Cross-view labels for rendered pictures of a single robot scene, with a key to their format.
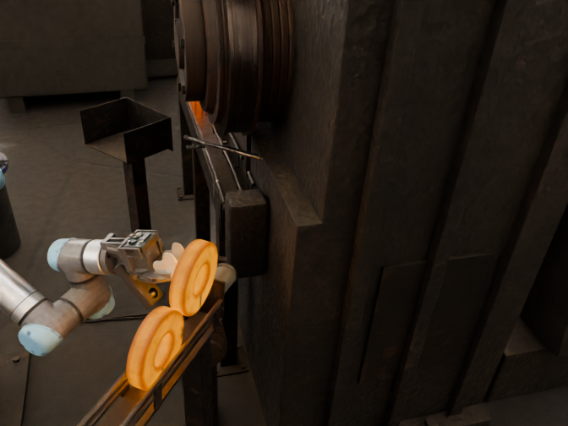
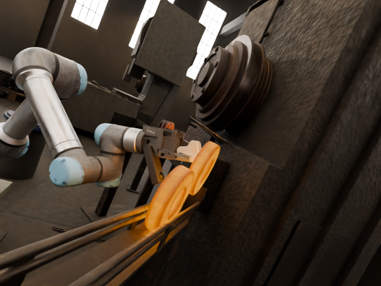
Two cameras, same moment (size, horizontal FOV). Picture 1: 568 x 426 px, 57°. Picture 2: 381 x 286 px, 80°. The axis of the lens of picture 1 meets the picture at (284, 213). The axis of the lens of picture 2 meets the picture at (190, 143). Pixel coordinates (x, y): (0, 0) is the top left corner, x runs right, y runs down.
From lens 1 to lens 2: 0.67 m
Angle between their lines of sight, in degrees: 27
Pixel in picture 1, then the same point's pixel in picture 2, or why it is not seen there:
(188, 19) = (223, 55)
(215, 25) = (238, 60)
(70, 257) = (115, 131)
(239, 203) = not seen: hidden behind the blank
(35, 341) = (66, 168)
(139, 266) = (165, 147)
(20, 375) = not seen: outside the picture
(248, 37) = (255, 68)
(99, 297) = (116, 169)
